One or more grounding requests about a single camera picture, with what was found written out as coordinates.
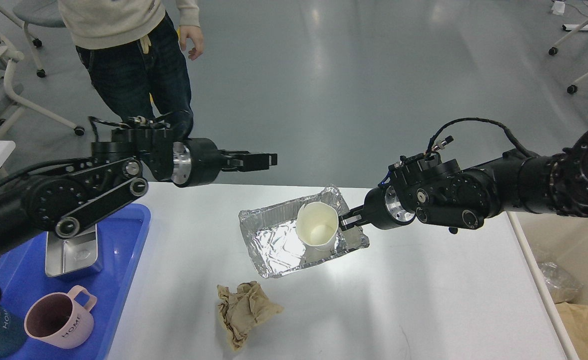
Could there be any beige plastic bin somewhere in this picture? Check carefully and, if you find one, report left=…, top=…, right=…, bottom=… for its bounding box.
left=508, top=212, right=588, bottom=360

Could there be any white paper cup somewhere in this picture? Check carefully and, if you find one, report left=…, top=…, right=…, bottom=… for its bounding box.
left=296, top=202, right=339, bottom=255

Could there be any clear plastic bag in bin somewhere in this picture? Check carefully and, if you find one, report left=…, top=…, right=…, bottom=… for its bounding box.
left=537, top=261, right=583, bottom=304

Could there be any brown paper in bin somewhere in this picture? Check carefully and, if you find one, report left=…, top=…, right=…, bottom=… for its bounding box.
left=556, top=302, right=588, bottom=360

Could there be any brown paper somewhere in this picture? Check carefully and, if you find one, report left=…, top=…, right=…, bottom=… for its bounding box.
left=217, top=281, right=284, bottom=352
left=556, top=302, right=588, bottom=360

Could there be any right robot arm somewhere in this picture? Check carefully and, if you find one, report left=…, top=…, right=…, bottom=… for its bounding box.
left=339, top=121, right=588, bottom=234

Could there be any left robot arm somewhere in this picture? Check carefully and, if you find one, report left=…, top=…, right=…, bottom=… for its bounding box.
left=0, top=111, right=277, bottom=257

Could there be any stainless steel rectangular tray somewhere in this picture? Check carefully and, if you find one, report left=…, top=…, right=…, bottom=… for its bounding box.
left=44, top=224, right=103, bottom=281

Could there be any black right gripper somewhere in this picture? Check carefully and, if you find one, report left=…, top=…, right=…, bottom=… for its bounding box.
left=339, top=186, right=415, bottom=231

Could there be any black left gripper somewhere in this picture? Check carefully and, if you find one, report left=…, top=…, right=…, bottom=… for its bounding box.
left=172, top=137, right=278, bottom=188

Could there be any grey chair with castors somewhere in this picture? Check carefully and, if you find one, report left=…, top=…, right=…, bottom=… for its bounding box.
left=0, top=0, right=66, bottom=78

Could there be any aluminium foil tray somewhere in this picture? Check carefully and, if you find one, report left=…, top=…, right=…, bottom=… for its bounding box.
left=238, top=185, right=371, bottom=278

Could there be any pink home mug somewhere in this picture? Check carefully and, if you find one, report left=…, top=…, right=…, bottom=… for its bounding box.
left=23, top=285, right=97, bottom=350

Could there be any person in dark jeans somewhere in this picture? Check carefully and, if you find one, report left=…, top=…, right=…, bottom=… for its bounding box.
left=58, top=0, right=204, bottom=141

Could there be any blue plastic tray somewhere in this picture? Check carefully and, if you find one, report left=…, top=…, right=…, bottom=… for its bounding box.
left=0, top=203, right=151, bottom=360

